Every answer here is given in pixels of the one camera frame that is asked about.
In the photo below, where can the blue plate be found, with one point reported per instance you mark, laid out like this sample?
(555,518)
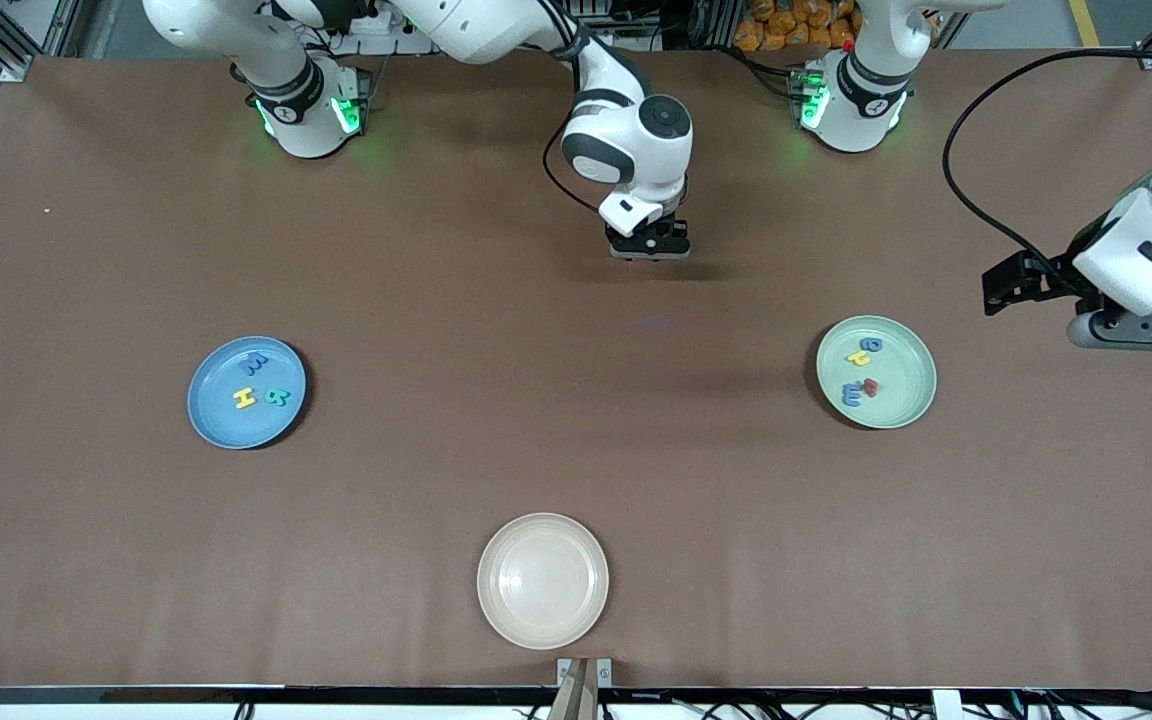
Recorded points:
(236,425)

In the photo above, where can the yellow lowercase foam letter h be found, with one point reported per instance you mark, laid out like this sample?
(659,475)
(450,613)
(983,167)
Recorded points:
(856,358)

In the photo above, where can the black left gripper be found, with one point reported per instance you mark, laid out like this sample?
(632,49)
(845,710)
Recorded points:
(1048,279)

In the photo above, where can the yellow uppercase foam letter H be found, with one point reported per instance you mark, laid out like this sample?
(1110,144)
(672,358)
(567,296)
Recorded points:
(246,398)

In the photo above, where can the metal mounting bracket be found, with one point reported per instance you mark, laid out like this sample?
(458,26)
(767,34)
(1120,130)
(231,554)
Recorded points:
(604,670)

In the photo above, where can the beige camera mount post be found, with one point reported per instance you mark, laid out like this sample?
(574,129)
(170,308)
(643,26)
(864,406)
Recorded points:
(576,700)

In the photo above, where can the cream plate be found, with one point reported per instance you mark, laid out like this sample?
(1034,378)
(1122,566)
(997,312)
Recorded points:
(543,581)

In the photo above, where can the white power strip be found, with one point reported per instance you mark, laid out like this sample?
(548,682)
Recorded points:
(396,45)

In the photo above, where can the green plate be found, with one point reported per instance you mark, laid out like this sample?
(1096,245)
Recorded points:
(901,385)

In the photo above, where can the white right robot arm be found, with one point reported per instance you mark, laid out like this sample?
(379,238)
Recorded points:
(626,150)

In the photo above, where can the teal foam letter R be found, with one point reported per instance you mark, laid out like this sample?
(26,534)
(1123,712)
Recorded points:
(279,397)

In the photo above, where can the orange bags pile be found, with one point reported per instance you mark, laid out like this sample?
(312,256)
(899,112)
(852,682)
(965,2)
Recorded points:
(781,25)

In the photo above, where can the blue foam letter m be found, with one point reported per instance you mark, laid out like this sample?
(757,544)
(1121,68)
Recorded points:
(851,396)
(256,363)

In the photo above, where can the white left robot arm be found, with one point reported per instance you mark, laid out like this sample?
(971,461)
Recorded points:
(1151,250)

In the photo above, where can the blue foam letter g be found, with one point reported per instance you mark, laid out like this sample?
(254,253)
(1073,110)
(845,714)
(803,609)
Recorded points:
(870,345)

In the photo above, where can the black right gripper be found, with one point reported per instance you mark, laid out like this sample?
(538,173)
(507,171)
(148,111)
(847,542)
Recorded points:
(662,228)

